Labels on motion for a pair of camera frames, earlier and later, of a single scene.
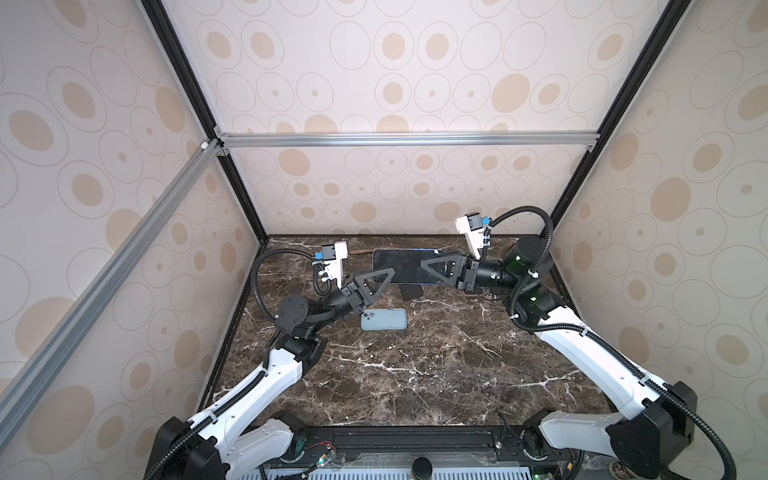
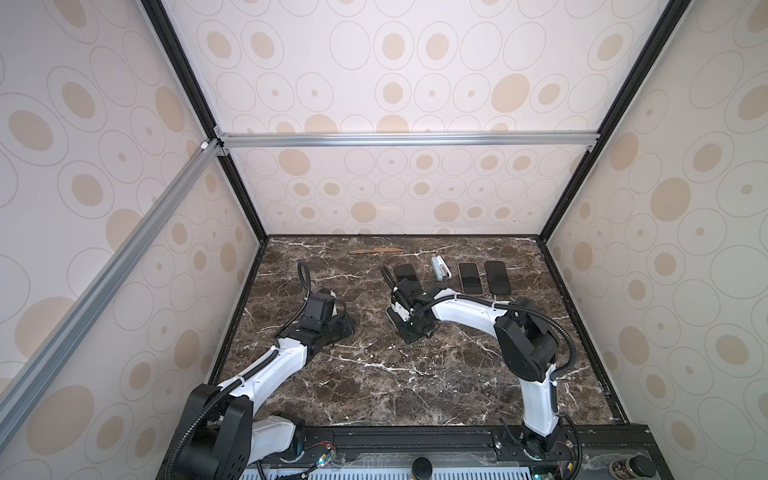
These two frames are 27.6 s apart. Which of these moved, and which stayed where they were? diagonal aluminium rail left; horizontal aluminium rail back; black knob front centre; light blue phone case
Moved: light blue phone case
Stayed: diagonal aluminium rail left; black knob front centre; horizontal aluminium rail back
